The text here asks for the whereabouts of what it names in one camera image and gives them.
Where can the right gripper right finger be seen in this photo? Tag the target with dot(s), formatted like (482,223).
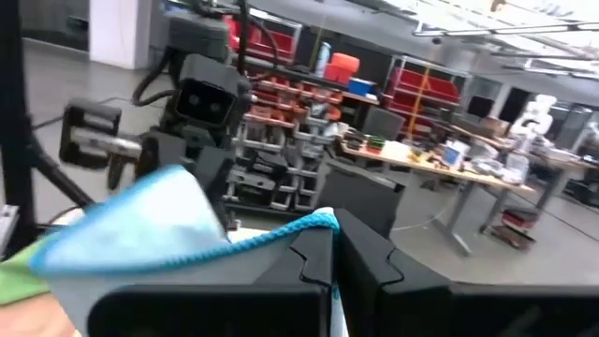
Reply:
(468,313)

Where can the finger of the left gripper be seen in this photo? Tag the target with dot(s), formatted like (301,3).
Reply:
(89,117)
(213,168)

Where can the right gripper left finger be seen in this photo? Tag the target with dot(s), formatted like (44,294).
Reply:
(210,313)

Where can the light blue microfiber towel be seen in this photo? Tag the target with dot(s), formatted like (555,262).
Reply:
(140,224)

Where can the green microfiber towel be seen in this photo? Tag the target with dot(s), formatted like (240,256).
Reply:
(18,276)

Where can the metal rack with storage bins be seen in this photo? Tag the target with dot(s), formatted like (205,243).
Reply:
(281,117)

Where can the red and black box stack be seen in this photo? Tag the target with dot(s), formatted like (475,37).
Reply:
(515,224)

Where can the wooden desk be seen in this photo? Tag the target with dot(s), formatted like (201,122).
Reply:
(468,175)
(561,164)

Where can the light blue bottle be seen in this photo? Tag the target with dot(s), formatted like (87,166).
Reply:
(323,58)

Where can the orange box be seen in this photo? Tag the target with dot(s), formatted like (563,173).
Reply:
(344,65)

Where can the blue storage bin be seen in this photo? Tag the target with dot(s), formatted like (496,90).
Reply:
(361,86)

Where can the white robot figure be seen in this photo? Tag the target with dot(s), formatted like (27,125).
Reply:
(533,117)

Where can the metal rack with red bins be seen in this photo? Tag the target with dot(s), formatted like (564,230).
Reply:
(421,86)

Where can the ceiling light fixture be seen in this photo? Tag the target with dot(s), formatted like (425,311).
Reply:
(515,30)

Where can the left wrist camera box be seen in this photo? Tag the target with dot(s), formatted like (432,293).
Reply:
(206,100)

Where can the black metal table frame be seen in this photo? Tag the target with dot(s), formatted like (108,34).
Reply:
(14,117)

